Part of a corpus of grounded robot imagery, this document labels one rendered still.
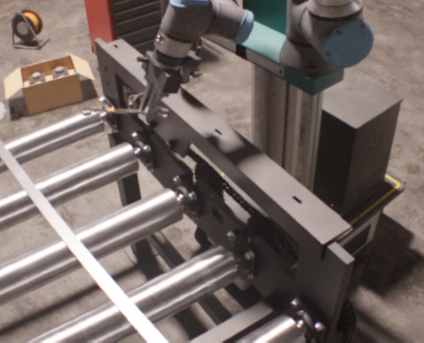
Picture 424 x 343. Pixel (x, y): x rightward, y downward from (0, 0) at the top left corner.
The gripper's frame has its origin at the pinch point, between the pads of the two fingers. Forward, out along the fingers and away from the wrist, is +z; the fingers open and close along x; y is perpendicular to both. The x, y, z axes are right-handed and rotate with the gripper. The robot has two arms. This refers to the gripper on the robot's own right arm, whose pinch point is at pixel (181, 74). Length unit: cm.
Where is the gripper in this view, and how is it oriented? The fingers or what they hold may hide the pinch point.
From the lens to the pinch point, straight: 168.3
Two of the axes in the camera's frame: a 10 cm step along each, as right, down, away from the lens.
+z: 0.5, 7.7, 6.4
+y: -8.4, 3.8, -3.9
